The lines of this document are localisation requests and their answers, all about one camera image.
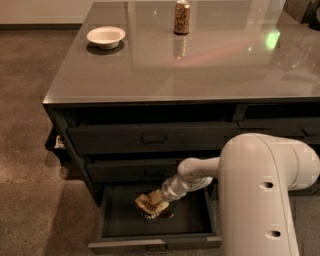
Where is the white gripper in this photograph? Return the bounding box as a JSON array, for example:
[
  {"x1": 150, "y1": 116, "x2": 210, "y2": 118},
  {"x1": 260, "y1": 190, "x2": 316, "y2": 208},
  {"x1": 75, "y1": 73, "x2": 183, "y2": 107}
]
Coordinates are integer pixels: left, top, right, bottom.
[{"x1": 161, "y1": 174, "x2": 200, "y2": 202}]

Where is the brown chip bag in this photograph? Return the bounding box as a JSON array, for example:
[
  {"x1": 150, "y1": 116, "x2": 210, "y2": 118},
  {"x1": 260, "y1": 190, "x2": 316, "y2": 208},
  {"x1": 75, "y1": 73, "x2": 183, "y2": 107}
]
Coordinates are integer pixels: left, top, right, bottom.
[{"x1": 135, "y1": 189, "x2": 174, "y2": 220}]

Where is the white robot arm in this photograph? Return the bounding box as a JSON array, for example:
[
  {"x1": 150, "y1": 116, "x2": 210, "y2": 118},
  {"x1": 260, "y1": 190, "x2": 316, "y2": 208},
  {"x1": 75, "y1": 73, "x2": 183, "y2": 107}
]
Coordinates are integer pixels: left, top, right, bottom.
[{"x1": 162, "y1": 133, "x2": 320, "y2": 256}]

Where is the top left drawer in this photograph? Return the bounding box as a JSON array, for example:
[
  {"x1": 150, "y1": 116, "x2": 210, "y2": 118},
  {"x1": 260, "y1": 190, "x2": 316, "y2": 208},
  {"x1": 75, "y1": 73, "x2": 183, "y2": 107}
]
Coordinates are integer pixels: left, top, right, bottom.
[{"x1": 67, "y1": 122, "x2": 237, "y2": 155}]

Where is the middle left drawer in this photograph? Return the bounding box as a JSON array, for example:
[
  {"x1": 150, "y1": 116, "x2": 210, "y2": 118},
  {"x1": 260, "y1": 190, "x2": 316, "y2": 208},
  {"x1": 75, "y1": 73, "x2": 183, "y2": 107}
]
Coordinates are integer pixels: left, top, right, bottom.
[{"x1": 86, "y1": 158, "x2": 182, "y2": 183}]

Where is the open bottom left drawer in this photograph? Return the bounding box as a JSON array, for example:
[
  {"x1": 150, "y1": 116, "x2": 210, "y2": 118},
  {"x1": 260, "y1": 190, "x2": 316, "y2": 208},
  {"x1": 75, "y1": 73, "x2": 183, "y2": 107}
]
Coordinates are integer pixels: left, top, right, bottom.
[{"x1": 88, "y1": 182, "x2": 221, "y2": 255}]

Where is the dark drawer cabinet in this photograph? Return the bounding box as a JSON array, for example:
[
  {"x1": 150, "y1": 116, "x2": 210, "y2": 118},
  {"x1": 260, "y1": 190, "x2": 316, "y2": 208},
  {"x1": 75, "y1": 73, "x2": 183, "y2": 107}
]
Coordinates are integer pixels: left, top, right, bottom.
[{"x1": 42, "y1": 0, "x2": 320, "y2": 207}]

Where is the top right drawer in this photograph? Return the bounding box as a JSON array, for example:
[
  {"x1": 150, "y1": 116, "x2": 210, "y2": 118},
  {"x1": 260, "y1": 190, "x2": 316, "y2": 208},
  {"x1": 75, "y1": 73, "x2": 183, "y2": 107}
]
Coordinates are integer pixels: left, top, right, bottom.
[{"x1": 238, "y1": 117, "x2": 320, "y2": 144}]

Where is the black bin beside cabinet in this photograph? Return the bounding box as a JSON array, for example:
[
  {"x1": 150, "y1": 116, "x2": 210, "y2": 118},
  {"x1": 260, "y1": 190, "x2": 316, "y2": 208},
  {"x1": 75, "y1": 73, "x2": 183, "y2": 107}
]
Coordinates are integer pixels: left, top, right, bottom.
[{"x1": 45, "y1": 127, "x2": 68, "y2": 162}]

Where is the white bowl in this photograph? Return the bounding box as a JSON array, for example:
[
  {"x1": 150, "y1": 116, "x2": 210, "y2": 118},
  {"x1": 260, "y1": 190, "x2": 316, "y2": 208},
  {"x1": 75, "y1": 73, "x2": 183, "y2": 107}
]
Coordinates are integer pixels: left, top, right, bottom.
[{"x1": 87, "y1": 26, "x2": 126, "y2": 50}]

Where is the brown soda can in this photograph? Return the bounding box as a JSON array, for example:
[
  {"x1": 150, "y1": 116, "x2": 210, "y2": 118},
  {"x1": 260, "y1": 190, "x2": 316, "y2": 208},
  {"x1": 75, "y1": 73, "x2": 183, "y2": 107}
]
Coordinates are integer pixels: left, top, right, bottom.
[{"x1": 174, "y1": 0, "x2": 191, "y2": 35}]

